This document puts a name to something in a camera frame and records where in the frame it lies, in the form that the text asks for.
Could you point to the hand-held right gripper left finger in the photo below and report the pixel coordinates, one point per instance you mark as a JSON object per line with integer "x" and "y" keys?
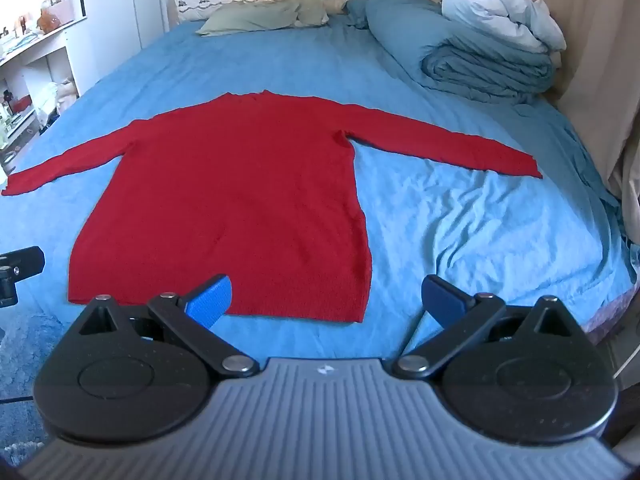
{"x": 212, "y": 300}

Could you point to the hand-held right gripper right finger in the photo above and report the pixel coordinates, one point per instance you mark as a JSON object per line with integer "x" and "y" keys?
{"x": 442, "y": 300}

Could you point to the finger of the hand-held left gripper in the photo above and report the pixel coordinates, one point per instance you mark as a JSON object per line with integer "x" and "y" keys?
{"x": 22, "y": 262}

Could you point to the red knit sweater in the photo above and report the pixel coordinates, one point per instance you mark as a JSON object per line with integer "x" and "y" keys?
{"x": 235, "y": 185}

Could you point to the blue bed sheet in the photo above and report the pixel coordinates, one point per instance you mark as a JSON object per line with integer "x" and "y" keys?
{"x": 450, "y": 220}

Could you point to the blue rug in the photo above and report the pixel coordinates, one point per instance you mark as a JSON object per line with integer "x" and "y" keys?
{"x": 22, "y": 355}

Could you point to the cream plush toy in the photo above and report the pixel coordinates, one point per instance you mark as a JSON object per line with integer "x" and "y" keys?
{"x": 66, "y": 94}

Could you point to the white shelf unit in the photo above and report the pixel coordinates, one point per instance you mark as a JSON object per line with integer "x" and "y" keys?
{"x": 35, "y": 65}

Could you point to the folded blue duvet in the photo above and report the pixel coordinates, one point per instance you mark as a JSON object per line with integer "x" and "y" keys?
{"x": 450, "y": 45}

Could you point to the pink box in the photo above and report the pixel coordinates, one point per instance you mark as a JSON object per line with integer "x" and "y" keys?
{"x": 62, "y": 9}

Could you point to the white wardrobe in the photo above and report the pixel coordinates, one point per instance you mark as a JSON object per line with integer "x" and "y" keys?
{"x": 122, "y": 15}

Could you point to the large green pillow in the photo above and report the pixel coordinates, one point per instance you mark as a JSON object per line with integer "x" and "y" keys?
{"x": 245, "y": 16}

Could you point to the beige curtain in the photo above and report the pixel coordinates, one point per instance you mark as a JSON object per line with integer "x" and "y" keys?
{"x": 595, "y": 50}

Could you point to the white rolled duvet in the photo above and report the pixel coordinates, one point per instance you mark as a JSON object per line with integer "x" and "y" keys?
{"x": 495, "y": 7}

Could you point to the small green pillow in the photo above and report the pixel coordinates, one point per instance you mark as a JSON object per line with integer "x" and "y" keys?
{"x": 312, "y": 11}

